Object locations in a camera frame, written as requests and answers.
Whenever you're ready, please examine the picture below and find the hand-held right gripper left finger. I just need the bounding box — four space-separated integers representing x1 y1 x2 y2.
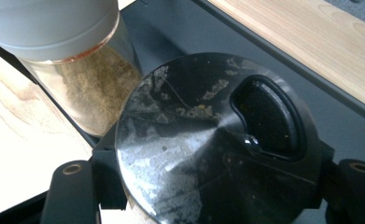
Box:
41 128 132 224

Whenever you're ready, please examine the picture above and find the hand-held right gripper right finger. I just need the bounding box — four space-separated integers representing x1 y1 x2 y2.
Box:
310 142 365 224

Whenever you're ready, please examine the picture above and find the white lid spice jar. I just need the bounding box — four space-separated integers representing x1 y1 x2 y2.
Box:
0 0 145 138

